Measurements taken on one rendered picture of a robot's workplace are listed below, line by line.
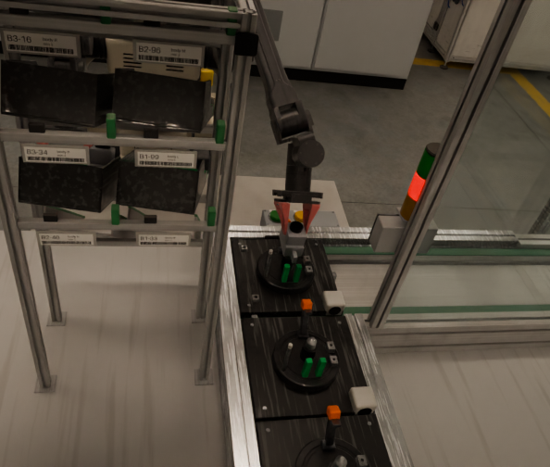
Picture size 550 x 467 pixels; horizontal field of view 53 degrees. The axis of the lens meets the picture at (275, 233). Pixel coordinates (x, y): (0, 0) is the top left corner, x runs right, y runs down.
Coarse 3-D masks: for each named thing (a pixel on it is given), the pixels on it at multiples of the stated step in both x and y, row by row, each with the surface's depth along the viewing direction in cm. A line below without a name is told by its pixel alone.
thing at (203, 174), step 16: (128, 160) 95; (128, 176) 89; (144, 176) 89; (160, 176) 90; (176, 176) 90; (192, 176) 90; (128, 192) 90; (144, 192) 90; (160, 192) 90; (176, 192) 90; (192, 192) 91; (160, 208) 91; (176, 208) 91; (192, 208) 91
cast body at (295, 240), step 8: (288, 224) 123; (296, 224) 122; (288, 232) 122; (296, 232) 122; (304, 232) 123; (280, 240) 127; (288, 240) 122; (296, 240) 122; (304, 240) 122; (288, 248) 123; (296, 248) 123; (296, 256) 123
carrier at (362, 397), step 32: (256, 320) 120; (288, 320) 121; (320, 320) 123; (256, 352) 114; (288, 352) 105; (320, 352) 114; (352, 352) 118; (256, 384) 108; (288, 384) 109; (320, 384) 108; (352, 384) 112; (256, 416) 103; (288, 416) 104; (320, 416) 106
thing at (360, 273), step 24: (336, 264) 145; (360, 264) 147; (384, 264) 148; (360, 288) 140; (360, 312) 130; (384, 336) 128; (408, 336) 129; (432, 336) 131; (456, 336) 132; (480, 336) 134; (504, 336) 136; (528, 336) 138
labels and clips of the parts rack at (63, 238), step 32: (0, 32) 64; (32, 32) 64; (64, 32) 65; (192, 64) 70; (32, 128) 73; (224, 128) 77; (32, 160) 76; (64, 160) 77; (160, 160) 79; (192, 160) 80
